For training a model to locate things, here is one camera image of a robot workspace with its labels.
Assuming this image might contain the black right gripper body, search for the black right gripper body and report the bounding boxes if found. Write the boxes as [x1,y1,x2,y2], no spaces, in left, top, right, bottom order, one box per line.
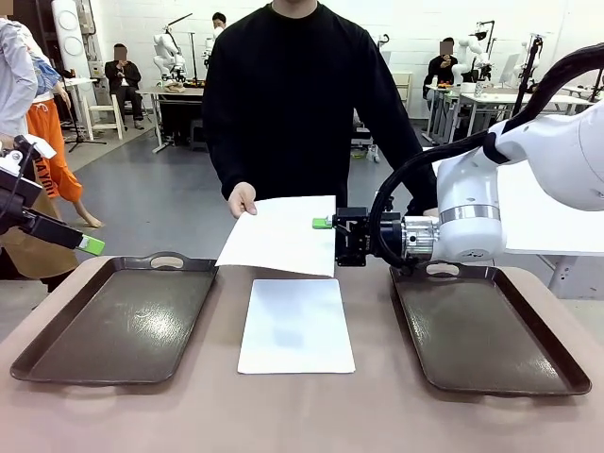
[349,206,403,268]

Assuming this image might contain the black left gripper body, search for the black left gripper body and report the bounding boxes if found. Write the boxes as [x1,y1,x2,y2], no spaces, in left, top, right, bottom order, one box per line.
[0,164,44,237]

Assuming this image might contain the white A4 paper sheet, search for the white A4 paper sheet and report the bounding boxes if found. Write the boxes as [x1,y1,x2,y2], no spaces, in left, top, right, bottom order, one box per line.
[214,194,338,278]

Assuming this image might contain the person's left forearm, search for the person's left forearm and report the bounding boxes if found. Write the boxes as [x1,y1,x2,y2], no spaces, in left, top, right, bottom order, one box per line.
[362,122,439,216]

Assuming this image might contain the person's right forearm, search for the person's right forearm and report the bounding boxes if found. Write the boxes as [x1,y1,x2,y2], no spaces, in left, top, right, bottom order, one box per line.
[203,117,256,190]

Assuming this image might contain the person's right hand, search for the person's right hand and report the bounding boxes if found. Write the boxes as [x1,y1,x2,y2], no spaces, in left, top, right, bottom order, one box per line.
[227,182,259,220]

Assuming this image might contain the mannequin in orange trousers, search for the mannequin in orange trousers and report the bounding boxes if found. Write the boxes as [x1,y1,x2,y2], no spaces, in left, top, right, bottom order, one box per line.
[25,32,103,228]

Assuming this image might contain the white A4 paper stack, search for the white A4 paper stack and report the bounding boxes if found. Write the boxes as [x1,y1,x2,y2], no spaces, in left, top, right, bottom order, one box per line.
[237,277,357,376]

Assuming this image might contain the dark brown serving tray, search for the dark brown serving tray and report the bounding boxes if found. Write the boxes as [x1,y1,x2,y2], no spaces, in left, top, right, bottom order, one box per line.
[389,261,594,397]
[8,251,222,387]

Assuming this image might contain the person in black sweater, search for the person in black sweater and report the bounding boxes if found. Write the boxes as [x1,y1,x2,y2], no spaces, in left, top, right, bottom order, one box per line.
[201,0,402,263]

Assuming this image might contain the white wooden chair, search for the white wooden chair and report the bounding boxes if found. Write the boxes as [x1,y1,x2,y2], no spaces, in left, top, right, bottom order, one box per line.
[87,92,126,142]

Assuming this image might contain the mannequin in grey shirt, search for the mannequin in grey shirt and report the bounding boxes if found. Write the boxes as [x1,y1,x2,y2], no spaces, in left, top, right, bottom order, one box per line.
[0,4,79,294]

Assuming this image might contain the white drawer cabinet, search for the white drawer cabinet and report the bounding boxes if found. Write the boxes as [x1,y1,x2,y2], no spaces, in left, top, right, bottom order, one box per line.
[391,70,414,114]

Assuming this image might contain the grey plastic stool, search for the grey plastic stool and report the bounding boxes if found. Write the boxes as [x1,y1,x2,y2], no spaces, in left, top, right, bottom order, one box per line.
[190,118,211,153]

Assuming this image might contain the white standing air conditioner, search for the white standing air conditioner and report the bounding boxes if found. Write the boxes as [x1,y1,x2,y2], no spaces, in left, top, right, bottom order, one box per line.
[50,0,91,79]

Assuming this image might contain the seated man in black jacket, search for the seated man in black jacket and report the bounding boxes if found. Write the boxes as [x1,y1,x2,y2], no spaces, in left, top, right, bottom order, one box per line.
[104,42,144,129]

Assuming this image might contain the white background desk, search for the white background desk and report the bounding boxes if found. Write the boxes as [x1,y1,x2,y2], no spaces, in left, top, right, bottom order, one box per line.
[149,86,211,155]

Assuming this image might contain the seated person in dark clothes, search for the seated person in dark clothes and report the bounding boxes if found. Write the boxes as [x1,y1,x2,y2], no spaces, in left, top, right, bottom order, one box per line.
[426,38,460,103]

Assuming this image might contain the long white background table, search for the long white background table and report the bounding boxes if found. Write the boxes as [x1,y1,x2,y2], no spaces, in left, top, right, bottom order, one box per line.
[460,92,596,157]

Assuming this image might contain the large white table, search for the large white table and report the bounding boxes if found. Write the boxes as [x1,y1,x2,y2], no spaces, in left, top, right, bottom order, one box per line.
[495,162,604,299]

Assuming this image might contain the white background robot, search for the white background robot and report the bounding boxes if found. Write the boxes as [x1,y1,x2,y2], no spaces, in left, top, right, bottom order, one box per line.
[151,21,188,89]

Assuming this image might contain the white background monitor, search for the white background monitor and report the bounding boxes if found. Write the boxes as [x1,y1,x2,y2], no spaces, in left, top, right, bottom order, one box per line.
[498,52,521,89]

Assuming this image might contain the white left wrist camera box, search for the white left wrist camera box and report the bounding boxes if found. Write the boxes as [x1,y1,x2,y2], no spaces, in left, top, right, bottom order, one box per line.
[0,134,58,172]

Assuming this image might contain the black camera stand pole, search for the black camera stand pole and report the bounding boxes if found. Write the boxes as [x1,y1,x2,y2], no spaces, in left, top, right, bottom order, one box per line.
[512,35,545,119]

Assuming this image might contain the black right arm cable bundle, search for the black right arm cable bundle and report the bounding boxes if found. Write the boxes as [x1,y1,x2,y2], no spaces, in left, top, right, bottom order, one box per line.
[370,44,604,276]

